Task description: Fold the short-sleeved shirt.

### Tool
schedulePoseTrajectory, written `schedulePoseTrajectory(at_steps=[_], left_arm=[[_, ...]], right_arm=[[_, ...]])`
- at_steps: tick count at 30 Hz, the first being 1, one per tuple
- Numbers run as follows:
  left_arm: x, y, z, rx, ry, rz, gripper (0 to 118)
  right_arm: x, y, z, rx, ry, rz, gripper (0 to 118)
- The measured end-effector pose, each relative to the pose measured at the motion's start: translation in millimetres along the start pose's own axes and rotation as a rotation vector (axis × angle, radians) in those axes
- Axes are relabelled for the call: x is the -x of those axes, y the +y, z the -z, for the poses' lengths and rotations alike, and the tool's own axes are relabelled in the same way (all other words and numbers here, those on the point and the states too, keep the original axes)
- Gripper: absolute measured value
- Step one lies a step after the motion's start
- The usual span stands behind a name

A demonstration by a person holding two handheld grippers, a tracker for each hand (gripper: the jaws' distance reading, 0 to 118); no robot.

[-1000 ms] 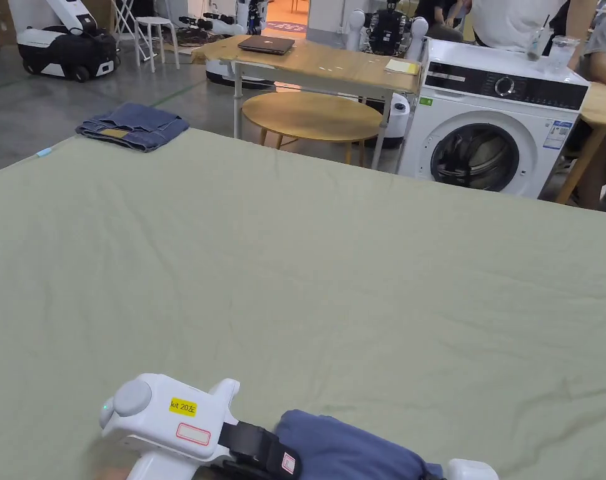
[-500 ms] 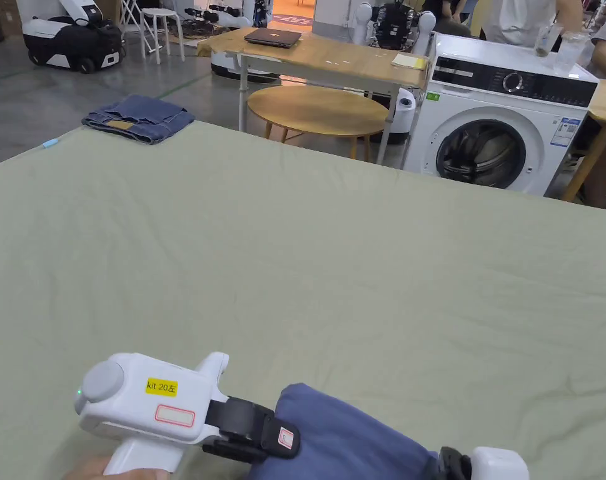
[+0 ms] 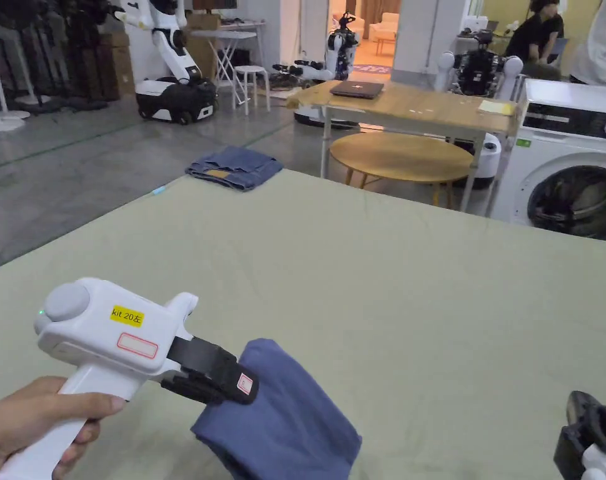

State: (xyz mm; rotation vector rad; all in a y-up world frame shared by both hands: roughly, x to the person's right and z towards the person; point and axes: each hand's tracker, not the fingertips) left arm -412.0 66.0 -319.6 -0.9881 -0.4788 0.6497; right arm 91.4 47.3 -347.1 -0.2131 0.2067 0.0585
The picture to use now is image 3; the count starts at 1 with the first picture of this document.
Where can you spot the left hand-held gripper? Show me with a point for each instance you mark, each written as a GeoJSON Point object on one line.
{"type": "Point", "coordinates": [108, 330]}

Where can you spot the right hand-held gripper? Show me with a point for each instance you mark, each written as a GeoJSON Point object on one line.
{"type": "Point", "coordinates": [605, 462]}

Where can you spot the dark blue shirt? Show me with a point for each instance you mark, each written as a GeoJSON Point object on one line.
{"type": "Point", "coordinates": [283, 420]}

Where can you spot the person's left hand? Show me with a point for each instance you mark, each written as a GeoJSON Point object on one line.
{"type": "Point", "coordinates": [18, 420]}

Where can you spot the bed with pale green sheet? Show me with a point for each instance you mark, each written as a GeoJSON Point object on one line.
{"type": "Point", "coordinates": [383, 300]}

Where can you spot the small pale blue item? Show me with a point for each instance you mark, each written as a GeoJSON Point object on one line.
{"type": "Point", "coordinates": [159, 190]}

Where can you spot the folded blue jeans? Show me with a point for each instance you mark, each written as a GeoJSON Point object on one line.
{"type": "Point", "coordinates": [235, 167]}

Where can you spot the white washing machine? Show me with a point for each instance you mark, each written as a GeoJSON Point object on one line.
{"type": "Point", "coordinates": [563, 165]}

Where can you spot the white robot on black base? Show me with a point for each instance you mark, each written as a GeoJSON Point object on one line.
{"type": "Point", "coordinates": [175, 85]}

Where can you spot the stack of brown cartons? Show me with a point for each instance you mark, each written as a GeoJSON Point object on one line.
{"type": "Point", "coordinates": [118, 65]}

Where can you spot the brown carton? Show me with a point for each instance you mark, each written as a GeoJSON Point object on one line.
{"type": "Point", "coordinates": [203, 45]}

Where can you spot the white robot with black arms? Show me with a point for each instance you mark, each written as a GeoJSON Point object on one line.
{"type": "Point", "coordinates": [340, 50]}

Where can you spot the rack of dark clothes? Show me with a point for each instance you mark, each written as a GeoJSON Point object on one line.
{"type": "Point", "coordinates": [58, 55]}

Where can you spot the humanoid robot with white shoulders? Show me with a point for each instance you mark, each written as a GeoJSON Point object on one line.
{"type": "Point", "coordinates": [480, 67]}

